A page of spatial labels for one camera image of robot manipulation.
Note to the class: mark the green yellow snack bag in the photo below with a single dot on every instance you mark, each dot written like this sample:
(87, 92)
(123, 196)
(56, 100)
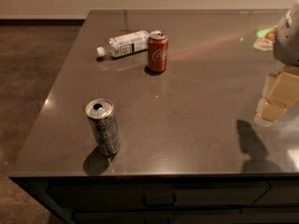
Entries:
(265, 39)

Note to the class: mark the silver blue redbull can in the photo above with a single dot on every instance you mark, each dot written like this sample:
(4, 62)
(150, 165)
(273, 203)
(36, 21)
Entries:
(100, 113)

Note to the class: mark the dark cabinet drawer front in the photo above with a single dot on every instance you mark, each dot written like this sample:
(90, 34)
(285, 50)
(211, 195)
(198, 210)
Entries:
(115, 197)

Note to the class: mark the black drawer handle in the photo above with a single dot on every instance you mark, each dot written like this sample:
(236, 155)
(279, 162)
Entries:
(159, 199)

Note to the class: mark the red coke can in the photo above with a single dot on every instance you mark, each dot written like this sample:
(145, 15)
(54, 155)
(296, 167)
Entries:
(157, 51)

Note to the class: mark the clear plastic water bottle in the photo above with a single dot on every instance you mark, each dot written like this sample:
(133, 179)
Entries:
(123, 45)

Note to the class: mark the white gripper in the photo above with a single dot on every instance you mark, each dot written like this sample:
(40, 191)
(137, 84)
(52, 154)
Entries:
(287, 44)

